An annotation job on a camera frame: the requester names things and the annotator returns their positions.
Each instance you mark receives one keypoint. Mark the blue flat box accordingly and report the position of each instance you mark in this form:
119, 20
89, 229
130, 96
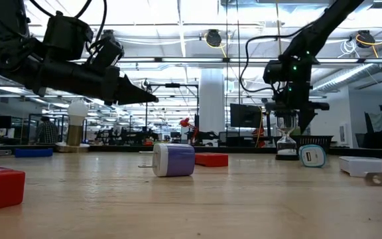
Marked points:
33, 153

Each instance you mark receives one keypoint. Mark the black gantry frame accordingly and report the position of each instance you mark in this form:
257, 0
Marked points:
172, 85

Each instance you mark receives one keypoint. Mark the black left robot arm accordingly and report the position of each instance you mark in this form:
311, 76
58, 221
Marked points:
8, 56

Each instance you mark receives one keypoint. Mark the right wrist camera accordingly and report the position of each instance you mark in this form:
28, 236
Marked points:
275, 71

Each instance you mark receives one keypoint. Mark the teal and white wall charger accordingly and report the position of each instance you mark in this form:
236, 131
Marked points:
313, 156

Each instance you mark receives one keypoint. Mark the white box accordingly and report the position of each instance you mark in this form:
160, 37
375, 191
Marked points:
356, 166

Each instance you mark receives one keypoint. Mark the black plastic basket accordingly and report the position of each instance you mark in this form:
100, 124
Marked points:
320, 141

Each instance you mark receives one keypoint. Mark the white sand hourglass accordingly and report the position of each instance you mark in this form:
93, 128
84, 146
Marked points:
286, 151

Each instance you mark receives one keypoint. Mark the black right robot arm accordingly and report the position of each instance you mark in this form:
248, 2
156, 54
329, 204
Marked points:
320, 26

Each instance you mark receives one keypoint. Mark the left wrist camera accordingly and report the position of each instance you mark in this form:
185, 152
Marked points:
107, 53

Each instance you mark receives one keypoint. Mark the white light bulb on base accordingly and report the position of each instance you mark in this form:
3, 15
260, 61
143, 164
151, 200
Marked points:
77, 111

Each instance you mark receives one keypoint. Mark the black table frame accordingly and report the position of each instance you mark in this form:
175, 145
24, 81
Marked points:
217, 149

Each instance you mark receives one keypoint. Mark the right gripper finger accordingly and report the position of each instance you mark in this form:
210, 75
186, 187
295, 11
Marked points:
302, 117
311, 117

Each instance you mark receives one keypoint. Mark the white building pillar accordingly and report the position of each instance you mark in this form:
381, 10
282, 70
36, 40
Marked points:
212, 99

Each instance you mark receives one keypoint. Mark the red desk lamp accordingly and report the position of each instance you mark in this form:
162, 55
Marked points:
185, 123

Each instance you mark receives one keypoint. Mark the person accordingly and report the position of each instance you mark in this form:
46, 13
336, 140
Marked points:
47, 132
380, 137

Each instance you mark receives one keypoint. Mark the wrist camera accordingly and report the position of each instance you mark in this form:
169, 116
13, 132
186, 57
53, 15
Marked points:
275, 71
107, 53

